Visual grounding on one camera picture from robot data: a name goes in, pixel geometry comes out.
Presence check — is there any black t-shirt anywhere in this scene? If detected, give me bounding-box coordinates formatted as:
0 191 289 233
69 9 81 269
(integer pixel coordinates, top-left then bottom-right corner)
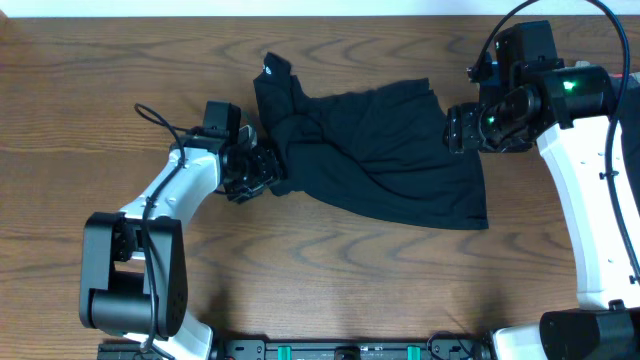
253 53 489 230

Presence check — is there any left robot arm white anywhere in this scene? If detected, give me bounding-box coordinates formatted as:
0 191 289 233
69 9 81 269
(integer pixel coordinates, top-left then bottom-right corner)
79 141 283 359

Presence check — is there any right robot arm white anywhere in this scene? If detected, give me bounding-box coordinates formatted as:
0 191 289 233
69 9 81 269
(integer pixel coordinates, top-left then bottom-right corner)
445 60 639 359

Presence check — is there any grey garment with red trim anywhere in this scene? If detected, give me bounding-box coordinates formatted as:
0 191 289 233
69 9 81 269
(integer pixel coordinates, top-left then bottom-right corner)
572 60 640 94

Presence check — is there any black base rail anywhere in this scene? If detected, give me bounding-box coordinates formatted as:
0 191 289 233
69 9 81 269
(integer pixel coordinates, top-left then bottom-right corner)
97 329 494 360

